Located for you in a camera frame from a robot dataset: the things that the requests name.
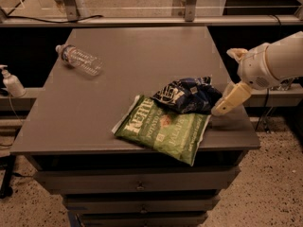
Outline black cable on ledge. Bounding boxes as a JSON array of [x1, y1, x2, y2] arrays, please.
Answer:
[[0, 7, 105, 25]]

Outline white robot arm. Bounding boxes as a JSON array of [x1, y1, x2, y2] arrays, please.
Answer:
[[211, 31, 303, 116]]

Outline middle grey drawer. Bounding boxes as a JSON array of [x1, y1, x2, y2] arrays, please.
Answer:
[[63, 194, 220, 214]]

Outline green jalapeno Kettle chip bag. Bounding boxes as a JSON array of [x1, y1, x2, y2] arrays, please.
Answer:
[[112, 96, 210, 166]]

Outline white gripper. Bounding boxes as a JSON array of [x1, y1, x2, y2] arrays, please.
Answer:
[[211, 43, 279, 116]]

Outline top grey drawer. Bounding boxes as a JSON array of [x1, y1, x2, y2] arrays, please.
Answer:
[[34, 166, 240, 195]]

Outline right metal frame post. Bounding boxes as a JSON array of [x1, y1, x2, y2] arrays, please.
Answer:
[[184, 0, 197, 22]]

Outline bottom grey drawer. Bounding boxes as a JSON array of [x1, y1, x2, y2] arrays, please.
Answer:
[[80, 212, 207, 227]]

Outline white pump dispenser bottle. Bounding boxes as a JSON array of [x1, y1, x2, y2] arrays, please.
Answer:
[[0, 64, 26, 97]]

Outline grey drawer cabinet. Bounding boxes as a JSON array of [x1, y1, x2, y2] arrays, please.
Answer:
[[12, 26, 259, 227]]

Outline left metal frame post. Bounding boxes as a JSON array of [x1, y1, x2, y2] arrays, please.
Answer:
[[63, 0, 89, 22]]

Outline grey drawer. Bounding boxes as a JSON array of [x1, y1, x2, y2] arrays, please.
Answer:
[[80, 212, 207, 227], [34, 166, 240, 195], [63, 194, 220, 214]]

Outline clear plastic water bottle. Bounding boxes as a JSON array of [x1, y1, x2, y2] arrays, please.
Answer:
[[55, 44, 102, 77]]

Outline metal frame post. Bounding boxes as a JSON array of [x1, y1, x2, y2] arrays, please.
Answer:
[[63, 0, 89, 22], [184, 0, 197, 22]]

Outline blue chip bag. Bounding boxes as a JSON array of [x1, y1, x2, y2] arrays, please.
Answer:
[[151, 77, 223, 114]]

